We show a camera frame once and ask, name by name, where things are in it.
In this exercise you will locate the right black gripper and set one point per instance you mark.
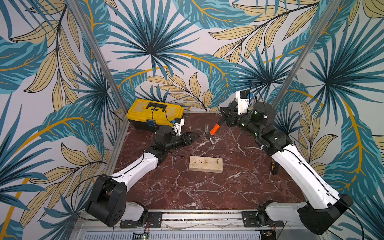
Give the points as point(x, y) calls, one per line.
point(233, 117)

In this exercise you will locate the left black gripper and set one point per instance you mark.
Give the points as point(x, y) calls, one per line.
point(190, 140)

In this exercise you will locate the orange black claw hammer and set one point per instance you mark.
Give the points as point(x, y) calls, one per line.
point(211, 132)

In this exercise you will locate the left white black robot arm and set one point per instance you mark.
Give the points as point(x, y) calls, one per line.
point(107, 202)

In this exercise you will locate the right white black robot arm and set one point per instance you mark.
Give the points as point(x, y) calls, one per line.
point(323, 204)

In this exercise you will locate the light wooden board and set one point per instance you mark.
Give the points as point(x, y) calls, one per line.
point(206, 164)

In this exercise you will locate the yellow black plastic toolbox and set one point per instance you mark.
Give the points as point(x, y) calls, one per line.
point(149, 115)

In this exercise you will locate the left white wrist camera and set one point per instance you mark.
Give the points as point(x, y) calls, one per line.
point(177, 125)

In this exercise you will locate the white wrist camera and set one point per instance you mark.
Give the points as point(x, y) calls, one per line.
point(243, 101)
point(177, 125)

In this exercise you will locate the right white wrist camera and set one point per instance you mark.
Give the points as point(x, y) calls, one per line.
point(243, 101)

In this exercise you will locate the aluminium front frame rail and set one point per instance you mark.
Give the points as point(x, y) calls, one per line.
point(190, 220)

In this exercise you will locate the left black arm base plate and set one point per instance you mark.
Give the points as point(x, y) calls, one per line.
point(153, 220)

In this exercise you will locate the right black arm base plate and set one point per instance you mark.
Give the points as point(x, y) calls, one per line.
point(256, 219)

